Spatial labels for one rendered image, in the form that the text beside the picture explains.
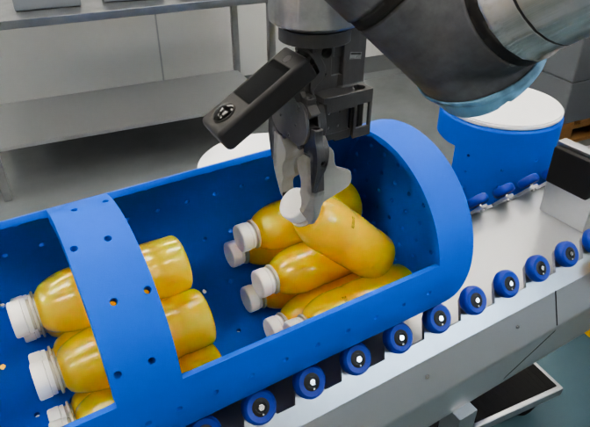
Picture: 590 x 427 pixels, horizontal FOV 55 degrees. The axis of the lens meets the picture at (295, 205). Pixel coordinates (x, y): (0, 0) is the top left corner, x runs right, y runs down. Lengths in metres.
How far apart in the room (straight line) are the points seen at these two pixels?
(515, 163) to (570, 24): 1.01
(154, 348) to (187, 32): 3.55
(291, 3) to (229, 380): 0.38
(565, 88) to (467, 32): 3.33
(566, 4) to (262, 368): 0.45
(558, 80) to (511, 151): 2.41
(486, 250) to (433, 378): 0.29
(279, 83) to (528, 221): 0.77
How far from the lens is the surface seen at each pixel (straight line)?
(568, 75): 3.70
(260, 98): 0.54
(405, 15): 0.41
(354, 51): 0.59
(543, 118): 1.41
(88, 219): 0.61
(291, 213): 0.63
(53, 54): 3.92
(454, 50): 0.41
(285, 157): 0.62
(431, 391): 0.93
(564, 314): 1.13
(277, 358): 0.64
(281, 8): 0.54
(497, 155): 1.36
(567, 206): 1.22
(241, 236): 0.76
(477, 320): 0.95
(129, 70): 4.00
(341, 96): 0.57
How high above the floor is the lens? 1.55
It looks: 32 degrees down
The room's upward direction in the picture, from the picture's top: straight up
